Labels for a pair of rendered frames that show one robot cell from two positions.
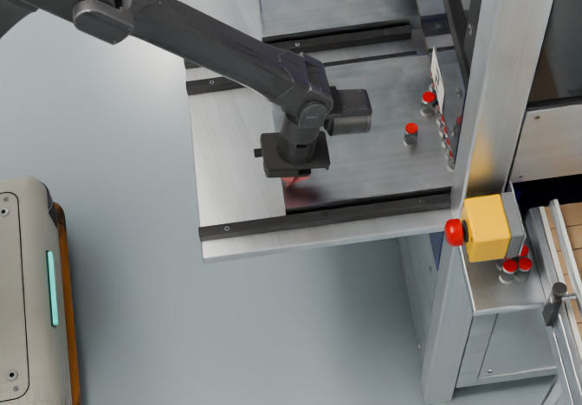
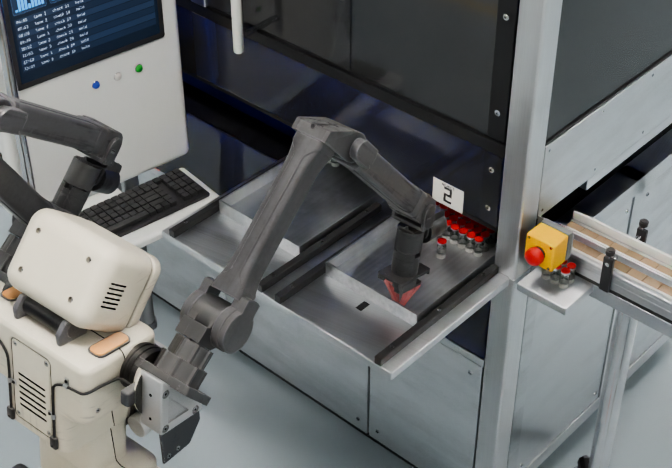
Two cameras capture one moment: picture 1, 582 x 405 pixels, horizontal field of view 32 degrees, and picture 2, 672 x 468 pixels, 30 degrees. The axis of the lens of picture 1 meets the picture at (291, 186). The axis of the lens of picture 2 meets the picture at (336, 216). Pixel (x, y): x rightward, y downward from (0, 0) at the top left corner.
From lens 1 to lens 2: 1.65 m
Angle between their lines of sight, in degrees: 37
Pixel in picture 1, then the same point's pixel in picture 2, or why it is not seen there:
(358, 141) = not seen: hidden behind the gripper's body
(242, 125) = (334, 300)
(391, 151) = (435, 265)
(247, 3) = not seen: hidden behind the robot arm
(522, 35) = (546, 83)
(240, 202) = (379, 335)
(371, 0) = (335, 204)
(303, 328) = not seen: outside the picture
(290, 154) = (411, 267)
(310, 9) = (304, 226)
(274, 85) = (412, 196)
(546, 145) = (552, 175)
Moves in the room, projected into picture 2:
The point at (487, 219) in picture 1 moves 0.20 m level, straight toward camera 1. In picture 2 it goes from (548, 234) to (601, 291)
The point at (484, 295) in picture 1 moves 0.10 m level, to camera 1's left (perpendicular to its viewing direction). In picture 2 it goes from (562, 299) to (534, 322)
